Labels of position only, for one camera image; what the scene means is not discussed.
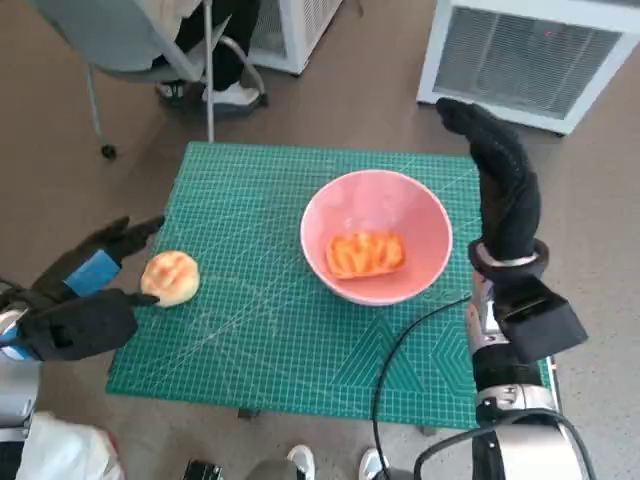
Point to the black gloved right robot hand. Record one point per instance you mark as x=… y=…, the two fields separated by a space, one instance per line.
x=510 y=200

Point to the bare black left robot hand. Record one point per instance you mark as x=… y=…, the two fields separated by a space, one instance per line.
x=85 y=325

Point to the pink bowl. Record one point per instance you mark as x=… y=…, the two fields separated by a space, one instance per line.
x=375 y=200

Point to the long orange bread loaf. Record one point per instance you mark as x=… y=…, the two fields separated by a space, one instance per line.
x=365 y=255

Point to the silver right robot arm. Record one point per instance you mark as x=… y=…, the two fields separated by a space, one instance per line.
x=500 y=370

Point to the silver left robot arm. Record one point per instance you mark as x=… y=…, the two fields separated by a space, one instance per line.
x=15 y=385

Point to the round bread bun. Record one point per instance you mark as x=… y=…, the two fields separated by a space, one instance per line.
x=172 y=275

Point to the white cloth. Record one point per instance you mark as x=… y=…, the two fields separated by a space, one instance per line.
x=65 y=450

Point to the large white mesh cabinet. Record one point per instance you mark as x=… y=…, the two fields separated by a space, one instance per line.
x=525 y=60

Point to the black box device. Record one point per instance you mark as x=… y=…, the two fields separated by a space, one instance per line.
x=202 y=471

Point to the green cutting mat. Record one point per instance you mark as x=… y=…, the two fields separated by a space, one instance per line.
x=280 y=360

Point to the white shoe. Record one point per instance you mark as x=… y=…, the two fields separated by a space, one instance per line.
x=301 y=462
x=372 y=465

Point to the small white mesh cabinet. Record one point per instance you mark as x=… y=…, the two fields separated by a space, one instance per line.
x=295 y=30

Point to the grey office chair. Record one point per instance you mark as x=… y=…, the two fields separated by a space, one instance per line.
x=115 y=45

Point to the person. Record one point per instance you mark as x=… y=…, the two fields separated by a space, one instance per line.
x=232 y=45

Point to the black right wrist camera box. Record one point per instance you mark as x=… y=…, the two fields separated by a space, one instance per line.
x=545 y=325

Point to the metal table bracket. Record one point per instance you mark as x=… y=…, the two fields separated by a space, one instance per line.
x=430 y=431

